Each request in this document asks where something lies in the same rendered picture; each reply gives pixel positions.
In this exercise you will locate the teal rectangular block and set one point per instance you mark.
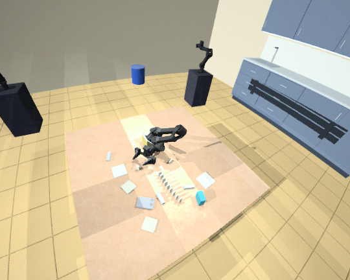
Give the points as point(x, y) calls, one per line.
point(200, 198)

